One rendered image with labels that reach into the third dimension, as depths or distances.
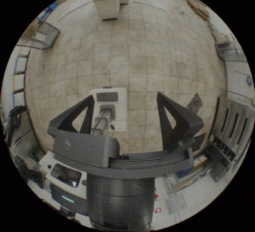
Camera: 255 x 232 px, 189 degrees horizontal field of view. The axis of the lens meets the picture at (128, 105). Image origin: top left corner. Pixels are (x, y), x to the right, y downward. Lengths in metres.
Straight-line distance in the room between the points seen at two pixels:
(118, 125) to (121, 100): 0.38
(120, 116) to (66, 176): 1.07
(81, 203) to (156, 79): 1.63
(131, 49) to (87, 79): 0.90
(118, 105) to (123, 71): 0.55
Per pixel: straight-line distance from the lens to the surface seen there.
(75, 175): 0.36
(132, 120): 1.55
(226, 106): 2.90
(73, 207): 0.42
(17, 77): 3.78
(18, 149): 3.58
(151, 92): 1.48
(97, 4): 1.65
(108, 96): 1.18
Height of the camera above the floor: 1.41
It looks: 76 degrees down
